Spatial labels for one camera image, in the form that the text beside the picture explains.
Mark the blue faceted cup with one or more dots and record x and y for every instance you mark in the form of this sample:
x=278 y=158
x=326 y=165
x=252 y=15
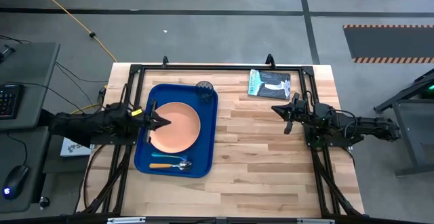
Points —
x=204 y=91

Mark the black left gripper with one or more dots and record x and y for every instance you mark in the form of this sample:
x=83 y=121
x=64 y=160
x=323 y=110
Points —
x=149 y=122

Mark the black aluminium table frame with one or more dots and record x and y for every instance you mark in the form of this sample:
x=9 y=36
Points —
x=220 y=67

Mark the teal fork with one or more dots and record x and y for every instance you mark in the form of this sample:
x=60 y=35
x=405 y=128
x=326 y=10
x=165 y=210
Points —
x=164 y=155

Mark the black hazard-striped floor mat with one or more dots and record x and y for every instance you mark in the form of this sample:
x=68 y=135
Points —
x=390 y=42

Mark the round orange plate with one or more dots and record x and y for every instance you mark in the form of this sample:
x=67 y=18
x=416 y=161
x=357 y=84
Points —
x=181 y=129

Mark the black round knob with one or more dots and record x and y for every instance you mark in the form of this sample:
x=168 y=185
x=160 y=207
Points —
x=44 y=202

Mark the black metal table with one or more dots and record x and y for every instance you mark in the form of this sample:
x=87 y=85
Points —
x=407 y=129

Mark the dark illustrated book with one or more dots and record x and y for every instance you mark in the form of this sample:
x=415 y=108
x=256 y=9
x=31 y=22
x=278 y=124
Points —
x=271 y=85

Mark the silver metal bracket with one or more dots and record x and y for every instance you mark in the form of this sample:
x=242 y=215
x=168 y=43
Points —
x=315 y=221
x=126 y=220

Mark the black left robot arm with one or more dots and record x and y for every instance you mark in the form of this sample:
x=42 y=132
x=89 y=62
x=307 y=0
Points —
x=84 y=124

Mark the black computer mouse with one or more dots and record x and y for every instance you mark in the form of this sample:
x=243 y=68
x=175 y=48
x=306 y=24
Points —
x=15 y=181

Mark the black backlit keyboard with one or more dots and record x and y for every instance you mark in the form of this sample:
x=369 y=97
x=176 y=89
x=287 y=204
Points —
x=10 y=100

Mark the black desk clamp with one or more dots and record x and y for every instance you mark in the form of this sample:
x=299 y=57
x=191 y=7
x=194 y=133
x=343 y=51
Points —
x=6 y=52

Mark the white printed box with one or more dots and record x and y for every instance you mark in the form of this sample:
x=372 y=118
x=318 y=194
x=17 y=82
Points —
x=73 y=148

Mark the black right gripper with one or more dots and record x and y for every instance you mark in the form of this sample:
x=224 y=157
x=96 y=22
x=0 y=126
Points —
x=298 y=112

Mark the grey desk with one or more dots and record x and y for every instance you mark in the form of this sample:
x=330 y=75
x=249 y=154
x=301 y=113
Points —
x=30 y=64

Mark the blue plastic tray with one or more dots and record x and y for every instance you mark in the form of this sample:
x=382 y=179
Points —
x=207 y=139

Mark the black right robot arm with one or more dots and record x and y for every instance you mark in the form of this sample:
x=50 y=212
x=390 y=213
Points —
x=373 y=127

